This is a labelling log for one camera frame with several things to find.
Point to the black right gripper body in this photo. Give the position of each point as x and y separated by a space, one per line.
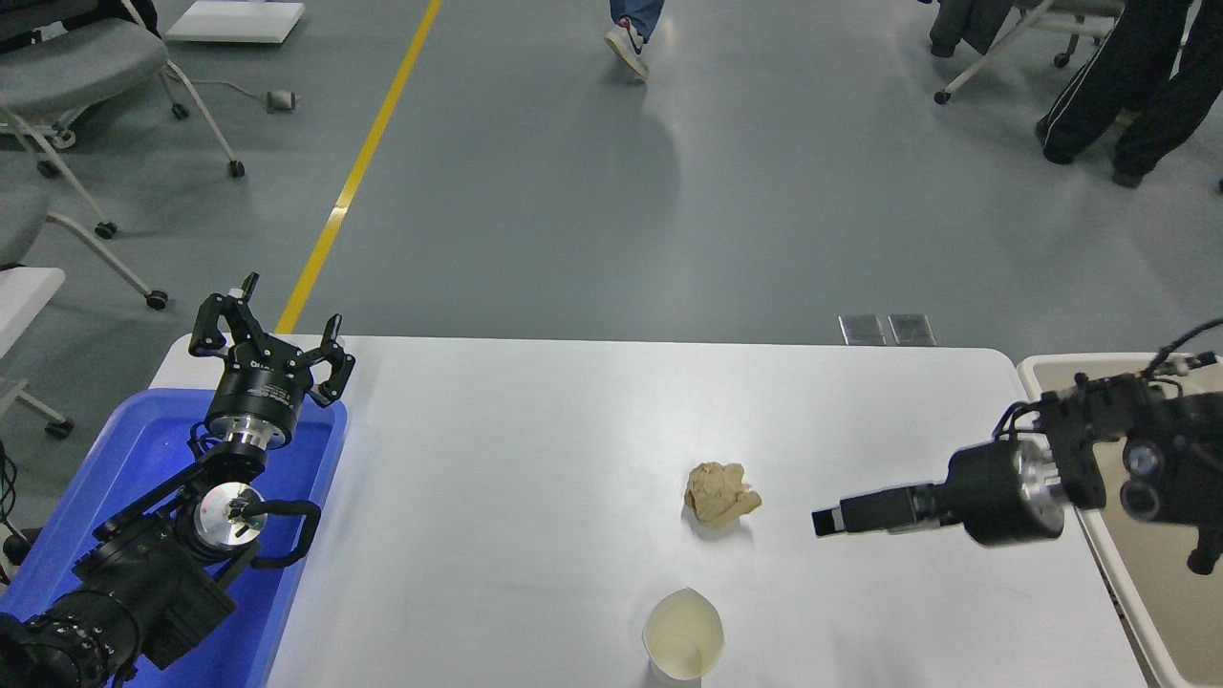
989 492

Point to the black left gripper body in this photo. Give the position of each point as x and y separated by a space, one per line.
258 392

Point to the white paper cup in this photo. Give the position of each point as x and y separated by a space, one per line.
682 631

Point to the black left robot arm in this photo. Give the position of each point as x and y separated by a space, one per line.
153 583

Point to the crumpled tan paper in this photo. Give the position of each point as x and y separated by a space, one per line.
721 492

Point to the blue plastic tray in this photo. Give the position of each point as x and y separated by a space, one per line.
143 449

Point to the metal floor socket cover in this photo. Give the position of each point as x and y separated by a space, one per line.
912 330
863 330

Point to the large pale bin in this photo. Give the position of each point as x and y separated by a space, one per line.
1166 612

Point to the small white table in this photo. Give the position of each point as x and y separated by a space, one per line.
24 291

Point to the grey office chair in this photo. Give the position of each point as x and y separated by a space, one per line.
76 62
19 220

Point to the person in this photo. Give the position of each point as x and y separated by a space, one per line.
626 43
1099 86

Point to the white-legged office chair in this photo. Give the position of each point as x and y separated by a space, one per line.
994 52

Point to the dark hanging garment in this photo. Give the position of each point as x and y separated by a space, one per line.
965 24

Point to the flat white base plate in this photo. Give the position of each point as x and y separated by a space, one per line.
234 21

